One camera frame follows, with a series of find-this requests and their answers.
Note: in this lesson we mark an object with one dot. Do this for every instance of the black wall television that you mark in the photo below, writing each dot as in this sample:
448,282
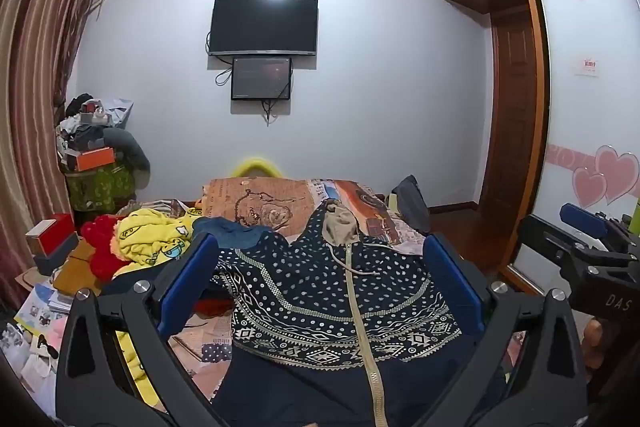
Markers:
263,26

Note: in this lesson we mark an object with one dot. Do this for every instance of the brown striped curtain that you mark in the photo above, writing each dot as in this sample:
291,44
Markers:
35,82

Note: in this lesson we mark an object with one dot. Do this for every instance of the grey plush cloth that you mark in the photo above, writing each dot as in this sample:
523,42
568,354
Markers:
132,152

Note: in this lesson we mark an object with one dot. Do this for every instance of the dark blue cloth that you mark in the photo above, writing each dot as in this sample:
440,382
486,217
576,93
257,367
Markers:
412,204

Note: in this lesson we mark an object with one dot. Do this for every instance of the brown cardboard box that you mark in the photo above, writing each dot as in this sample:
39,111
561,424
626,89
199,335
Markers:
75,269

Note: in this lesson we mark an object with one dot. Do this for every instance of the dark grey box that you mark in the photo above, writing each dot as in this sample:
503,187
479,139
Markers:
57,257

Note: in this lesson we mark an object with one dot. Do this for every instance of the small black wall monitor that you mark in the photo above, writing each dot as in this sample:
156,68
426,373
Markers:
261,78

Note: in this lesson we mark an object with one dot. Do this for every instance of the newspaper print bed blanket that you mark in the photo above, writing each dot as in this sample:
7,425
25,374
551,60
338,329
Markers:
260,202

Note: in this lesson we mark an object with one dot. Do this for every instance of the person's right hand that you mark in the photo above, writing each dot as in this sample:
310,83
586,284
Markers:
595,342

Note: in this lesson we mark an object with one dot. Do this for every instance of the red box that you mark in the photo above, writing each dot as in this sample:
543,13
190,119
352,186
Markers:
52,234

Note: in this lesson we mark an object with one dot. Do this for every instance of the yellow cartoon fleece garment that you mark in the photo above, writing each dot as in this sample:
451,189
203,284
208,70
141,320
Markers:
155,242

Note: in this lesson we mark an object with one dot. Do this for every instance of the white plastic bag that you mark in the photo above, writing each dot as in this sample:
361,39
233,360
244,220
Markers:
25,357

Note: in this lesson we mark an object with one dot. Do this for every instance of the green printed cloth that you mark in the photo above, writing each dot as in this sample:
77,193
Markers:
100,189

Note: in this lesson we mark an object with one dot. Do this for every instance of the navy patterned zip hoodie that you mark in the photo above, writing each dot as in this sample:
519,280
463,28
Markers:
325,297

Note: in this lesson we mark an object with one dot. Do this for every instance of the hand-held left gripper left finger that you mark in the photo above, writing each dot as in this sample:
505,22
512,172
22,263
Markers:
187,277

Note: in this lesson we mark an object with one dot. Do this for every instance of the blue denim jeans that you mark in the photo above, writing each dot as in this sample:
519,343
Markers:
235,232

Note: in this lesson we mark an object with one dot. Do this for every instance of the orange box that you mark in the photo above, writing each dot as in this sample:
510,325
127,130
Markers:
95,158

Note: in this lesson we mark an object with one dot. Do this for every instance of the pile of printed papers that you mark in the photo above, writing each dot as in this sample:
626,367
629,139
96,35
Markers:
42,307

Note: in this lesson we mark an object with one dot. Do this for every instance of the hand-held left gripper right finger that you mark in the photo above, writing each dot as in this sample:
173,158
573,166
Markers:
450,277

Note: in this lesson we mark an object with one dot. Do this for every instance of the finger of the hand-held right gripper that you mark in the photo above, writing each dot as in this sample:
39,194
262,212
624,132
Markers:
582,217
545,234

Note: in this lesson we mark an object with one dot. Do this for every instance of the yellow chair back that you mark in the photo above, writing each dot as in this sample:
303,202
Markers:
256,166

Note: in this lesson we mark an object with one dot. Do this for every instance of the brown wooden door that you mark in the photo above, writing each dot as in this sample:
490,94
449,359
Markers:
512,107

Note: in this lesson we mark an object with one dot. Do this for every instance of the red plush cloth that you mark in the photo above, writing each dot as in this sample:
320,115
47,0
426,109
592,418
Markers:
102,252

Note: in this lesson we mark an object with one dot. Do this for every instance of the red white door sticker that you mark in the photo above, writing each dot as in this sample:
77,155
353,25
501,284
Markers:
587,67

